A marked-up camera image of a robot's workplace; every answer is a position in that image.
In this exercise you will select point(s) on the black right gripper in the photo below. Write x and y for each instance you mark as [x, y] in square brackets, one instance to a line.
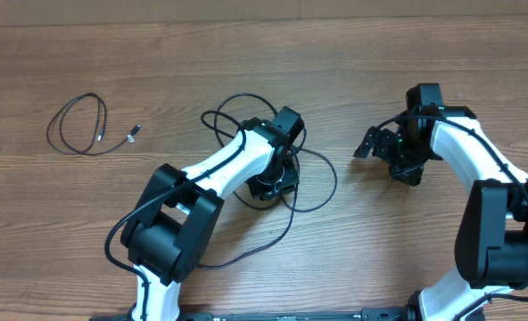
[384, 145]

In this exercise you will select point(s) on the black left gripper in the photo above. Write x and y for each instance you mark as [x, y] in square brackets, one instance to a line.
[268, 194]

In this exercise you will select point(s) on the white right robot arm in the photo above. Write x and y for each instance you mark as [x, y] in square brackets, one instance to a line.
[491, 247]

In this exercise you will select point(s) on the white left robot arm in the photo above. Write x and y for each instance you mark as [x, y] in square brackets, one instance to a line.
[172, 223]

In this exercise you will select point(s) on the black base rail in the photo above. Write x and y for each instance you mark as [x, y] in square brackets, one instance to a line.
[313, 314]

